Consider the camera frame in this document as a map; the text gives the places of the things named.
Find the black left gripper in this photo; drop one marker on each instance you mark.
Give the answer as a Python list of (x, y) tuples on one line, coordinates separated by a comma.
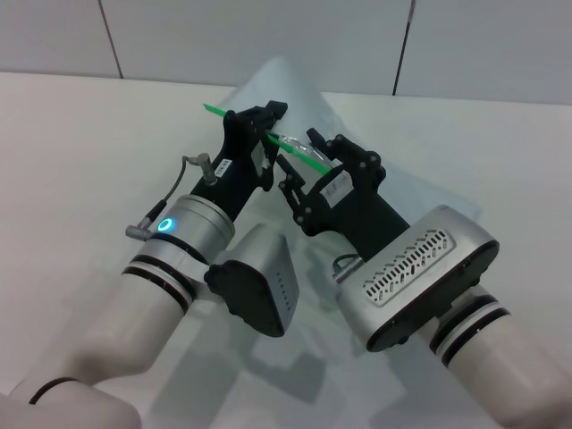
[(232, 179)]

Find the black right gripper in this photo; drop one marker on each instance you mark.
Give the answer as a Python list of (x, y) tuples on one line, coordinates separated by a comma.
[(357, 219)]

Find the clear green-zip document bag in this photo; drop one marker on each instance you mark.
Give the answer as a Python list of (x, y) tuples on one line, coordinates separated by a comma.
[(420, 179)]

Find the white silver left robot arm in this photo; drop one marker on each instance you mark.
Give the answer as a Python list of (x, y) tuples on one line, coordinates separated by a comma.
[(120, 326)]

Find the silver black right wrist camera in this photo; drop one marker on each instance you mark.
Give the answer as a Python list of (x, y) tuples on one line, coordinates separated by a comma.
[(411, 277)]

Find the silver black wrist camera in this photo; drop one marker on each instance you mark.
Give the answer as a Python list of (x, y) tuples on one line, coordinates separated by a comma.
[(411, 277), (259, 286)]

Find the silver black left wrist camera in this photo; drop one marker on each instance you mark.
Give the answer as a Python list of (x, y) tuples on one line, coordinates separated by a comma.
[(259, 286)]

